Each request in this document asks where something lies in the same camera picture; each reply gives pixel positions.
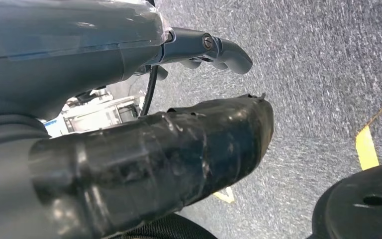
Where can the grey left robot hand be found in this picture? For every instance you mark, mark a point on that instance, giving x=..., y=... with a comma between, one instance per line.
x=62, y=49

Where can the yellow floor tape square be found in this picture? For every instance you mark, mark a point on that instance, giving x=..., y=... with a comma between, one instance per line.
x=365, y=151

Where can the black round disc with holes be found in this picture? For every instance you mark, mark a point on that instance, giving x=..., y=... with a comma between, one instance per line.
x=352, y=204

